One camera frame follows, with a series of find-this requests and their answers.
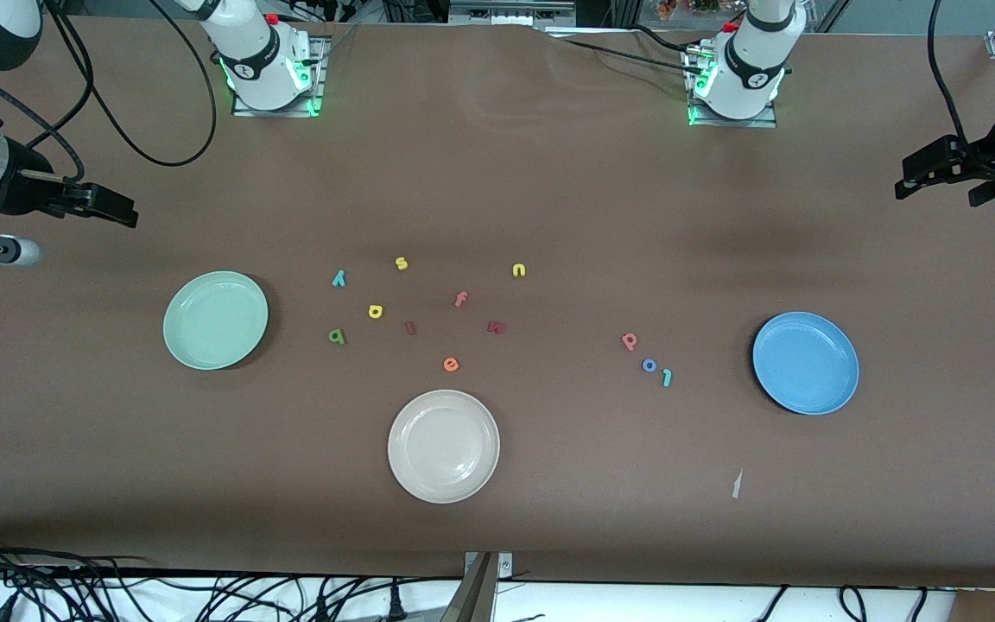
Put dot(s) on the small white paper scrap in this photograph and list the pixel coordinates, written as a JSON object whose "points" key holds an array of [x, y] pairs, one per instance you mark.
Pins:
{"points": [[737, 485]]}

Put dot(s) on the teal letter y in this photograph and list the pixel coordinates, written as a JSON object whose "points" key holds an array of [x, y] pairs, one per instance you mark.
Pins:
{"points": [[339, 280]]}

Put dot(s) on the pink letter p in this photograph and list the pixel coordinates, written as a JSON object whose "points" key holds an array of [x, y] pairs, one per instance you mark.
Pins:
{"points": [[633, 345]]}

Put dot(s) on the blue plate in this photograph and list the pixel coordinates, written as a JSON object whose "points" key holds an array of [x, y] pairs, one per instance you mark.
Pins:
{"points": [[808, 367]]}

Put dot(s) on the small metal bracket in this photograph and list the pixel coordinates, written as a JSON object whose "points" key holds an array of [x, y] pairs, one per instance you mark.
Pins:
{"points": [[505, 566]]}

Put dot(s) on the dark red letter m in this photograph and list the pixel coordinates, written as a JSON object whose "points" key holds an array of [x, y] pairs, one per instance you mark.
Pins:
{"points": [[497, 327]]}

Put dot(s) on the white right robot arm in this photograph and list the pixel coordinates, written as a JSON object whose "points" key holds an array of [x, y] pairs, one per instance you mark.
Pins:
{"points": [[260, 60]]}

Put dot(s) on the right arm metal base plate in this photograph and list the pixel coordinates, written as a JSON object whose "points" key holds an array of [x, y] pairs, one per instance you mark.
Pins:
{"points": [[319, 78]]}

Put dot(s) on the light green plate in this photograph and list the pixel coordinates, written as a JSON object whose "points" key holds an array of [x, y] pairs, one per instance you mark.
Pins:
{"points": [[204, 315]]}

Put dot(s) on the brown table cover sheet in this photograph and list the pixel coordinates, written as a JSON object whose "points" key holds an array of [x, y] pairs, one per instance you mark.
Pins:
{"points": [[549, 199]]}

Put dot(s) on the yellow letter a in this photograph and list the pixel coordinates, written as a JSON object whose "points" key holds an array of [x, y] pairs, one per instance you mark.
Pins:
{"points": [[380, 314]]}

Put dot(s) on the green letter q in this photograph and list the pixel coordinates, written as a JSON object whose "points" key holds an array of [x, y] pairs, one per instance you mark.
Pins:
{"points": [[342, 338]]}

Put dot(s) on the grey aluminium frame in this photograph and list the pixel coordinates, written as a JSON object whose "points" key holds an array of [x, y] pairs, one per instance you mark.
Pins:
{"points": [[510, 12]]}

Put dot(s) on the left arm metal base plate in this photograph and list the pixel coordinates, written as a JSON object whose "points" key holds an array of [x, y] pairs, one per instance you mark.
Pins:
{"points": [[765, 123]]}

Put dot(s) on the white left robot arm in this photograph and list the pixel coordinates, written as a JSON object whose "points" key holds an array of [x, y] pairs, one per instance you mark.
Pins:
{"points": [[752, 69]]}

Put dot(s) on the cream white plate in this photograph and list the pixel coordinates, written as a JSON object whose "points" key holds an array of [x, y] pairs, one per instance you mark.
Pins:
{"points": [[441, 449]]}

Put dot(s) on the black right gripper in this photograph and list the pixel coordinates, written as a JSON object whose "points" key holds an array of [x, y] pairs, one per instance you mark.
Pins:
{"points": [[28, 188]]}

